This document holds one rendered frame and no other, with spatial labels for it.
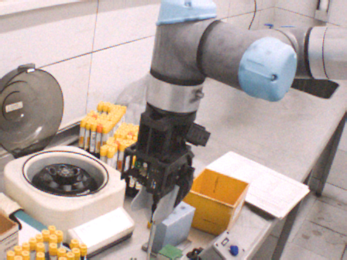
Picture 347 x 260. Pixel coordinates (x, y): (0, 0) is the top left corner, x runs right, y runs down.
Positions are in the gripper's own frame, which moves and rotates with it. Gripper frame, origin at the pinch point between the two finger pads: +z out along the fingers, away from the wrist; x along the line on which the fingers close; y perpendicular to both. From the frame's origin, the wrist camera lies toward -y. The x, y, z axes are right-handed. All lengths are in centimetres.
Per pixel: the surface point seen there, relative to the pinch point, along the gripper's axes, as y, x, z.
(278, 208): -54, 11, 23
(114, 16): -64, -56, -11
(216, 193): -45, -5, 20
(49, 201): -4.8, -26.6, 13.1
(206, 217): -32.9, -2.3, 19.8
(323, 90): -204, -6, 31
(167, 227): -17.0, -4.8, 14.8
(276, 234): -173, -2, 112
